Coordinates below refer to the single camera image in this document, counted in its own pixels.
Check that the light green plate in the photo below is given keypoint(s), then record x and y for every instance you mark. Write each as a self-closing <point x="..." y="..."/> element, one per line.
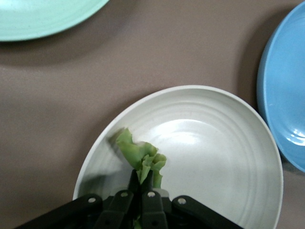
<point x="35" y="16"/>

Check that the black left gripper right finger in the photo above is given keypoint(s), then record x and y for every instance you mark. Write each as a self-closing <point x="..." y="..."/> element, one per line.
<point x="152" y="207"/>

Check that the green lettuce leaf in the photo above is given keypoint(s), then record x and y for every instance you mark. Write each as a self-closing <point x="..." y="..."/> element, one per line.
<point x="140" y="152"/>

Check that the beige plate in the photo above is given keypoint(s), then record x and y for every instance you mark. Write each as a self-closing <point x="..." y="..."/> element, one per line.
<point x="214" y="148"/>

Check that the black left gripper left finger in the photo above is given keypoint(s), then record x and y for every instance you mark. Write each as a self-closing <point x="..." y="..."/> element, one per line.
<point x="119" y="205"/>

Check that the blue plate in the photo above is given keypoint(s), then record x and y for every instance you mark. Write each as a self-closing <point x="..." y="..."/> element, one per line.
<point x="286" y="83"/>

